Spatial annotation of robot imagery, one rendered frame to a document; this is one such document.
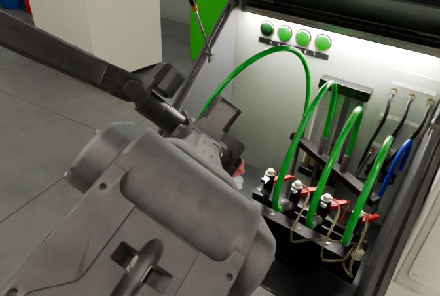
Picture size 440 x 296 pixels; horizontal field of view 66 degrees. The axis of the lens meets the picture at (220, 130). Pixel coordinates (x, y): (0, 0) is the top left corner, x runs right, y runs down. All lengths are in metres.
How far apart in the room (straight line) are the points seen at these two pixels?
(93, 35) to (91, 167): 3.43
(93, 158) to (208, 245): 0.07
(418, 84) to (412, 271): 0.46
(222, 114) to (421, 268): 0.59
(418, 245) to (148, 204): 0.81
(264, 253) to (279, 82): 0.99
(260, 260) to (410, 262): 0.78
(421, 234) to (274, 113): 0.58
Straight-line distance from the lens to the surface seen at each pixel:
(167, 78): 0.77
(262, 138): 1.28
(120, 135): 0.18
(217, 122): 0.60
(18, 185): 2.75
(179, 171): 0.17
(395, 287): 0.97
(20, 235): 2.41
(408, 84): 1.03
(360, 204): 0.73
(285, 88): 1.14
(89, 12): 3.52
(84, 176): 0.18
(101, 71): 0.71
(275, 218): 0.99
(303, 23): 1.03
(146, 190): 0.16
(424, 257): 0.93
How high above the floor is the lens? 1.71
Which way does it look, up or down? 34 degrees down
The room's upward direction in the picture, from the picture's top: 4 degrees clockwise
